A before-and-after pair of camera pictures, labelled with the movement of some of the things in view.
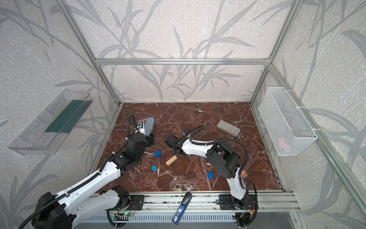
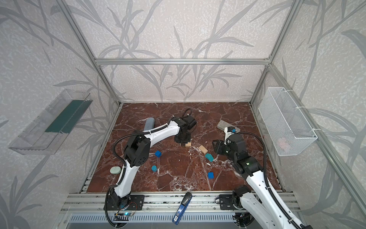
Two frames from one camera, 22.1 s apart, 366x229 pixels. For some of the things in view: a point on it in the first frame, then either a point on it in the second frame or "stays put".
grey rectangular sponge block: [228, 128] stays put
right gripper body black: [172, 141] -> [218, 147]
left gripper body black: [147, 138] -> [183, 137]
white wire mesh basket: [287, 130] stays put
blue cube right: [210, 175] stays put
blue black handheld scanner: [182, 208] stays put
